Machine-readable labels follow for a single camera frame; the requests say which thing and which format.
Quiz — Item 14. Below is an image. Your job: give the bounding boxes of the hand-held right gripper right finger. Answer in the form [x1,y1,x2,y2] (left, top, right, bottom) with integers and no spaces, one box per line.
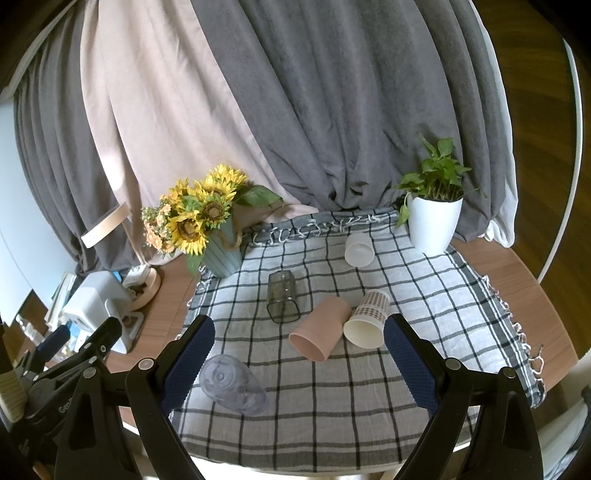
[383,313,544,480]

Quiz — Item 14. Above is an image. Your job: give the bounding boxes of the pink plastic cup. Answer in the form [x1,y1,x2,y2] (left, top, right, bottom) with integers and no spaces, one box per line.
[289,296,352,361]

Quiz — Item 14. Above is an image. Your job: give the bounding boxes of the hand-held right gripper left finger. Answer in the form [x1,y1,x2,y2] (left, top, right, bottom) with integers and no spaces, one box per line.
[55,315,216,480]

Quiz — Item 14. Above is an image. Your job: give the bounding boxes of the round wooden base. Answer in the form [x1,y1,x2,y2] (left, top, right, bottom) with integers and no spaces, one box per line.
[122,265,162,311]

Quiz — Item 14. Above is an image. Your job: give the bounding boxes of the white frosted cup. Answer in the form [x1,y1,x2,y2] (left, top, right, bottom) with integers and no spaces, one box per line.
[344,232,374,268]

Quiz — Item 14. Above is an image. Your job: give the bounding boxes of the grey curtain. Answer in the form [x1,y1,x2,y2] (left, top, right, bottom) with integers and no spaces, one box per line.
[189,0,509,243]
[13,28,153,277]

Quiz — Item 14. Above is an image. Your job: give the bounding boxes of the patterned paper cup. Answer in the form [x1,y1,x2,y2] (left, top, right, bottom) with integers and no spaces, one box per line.
[342,290,391,348]

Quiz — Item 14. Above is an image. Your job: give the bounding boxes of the sunflower bouquet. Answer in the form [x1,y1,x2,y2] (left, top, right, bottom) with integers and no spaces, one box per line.
[141,164,283,277]

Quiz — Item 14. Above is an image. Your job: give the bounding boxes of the smoky transparent square cup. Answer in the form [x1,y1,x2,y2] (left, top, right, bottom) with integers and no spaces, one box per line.
[266,271,302,324]

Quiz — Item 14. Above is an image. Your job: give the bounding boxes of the white ribbed plant pot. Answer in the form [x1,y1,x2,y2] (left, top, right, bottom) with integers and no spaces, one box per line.
[405,191,464,254]

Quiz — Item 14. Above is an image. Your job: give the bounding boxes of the white sheer curtain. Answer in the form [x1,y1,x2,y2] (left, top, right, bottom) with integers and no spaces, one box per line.
[480,28,517,247]

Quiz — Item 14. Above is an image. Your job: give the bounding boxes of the teal ribbed vase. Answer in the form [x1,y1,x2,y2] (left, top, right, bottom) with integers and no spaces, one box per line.
[202,217,243,278]

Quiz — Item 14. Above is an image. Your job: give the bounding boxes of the white curved tube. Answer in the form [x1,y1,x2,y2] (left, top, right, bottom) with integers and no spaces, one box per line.
[536,39,581,284]

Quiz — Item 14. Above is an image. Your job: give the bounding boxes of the beige curtain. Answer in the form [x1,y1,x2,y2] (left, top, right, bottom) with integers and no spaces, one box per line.
[81,0,319,268]

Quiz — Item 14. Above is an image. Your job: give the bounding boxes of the green potted plant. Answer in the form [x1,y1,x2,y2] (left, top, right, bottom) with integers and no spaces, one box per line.
[392,134,485,229]

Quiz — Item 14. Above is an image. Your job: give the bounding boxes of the checked tablecloth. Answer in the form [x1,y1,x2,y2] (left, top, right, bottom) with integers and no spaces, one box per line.
[168,208,548,474]

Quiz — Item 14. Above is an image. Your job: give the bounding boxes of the clear plastic cup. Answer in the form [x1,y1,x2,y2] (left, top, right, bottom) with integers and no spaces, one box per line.
[199,354,269,415]

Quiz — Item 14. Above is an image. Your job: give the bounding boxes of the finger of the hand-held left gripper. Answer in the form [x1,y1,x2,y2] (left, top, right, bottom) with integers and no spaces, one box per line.
[17,325,72,376]
[41,318,123,385]

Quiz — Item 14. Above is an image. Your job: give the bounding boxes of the white table appliance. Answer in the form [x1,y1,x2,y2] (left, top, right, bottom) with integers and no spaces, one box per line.
[62,271,145,356]

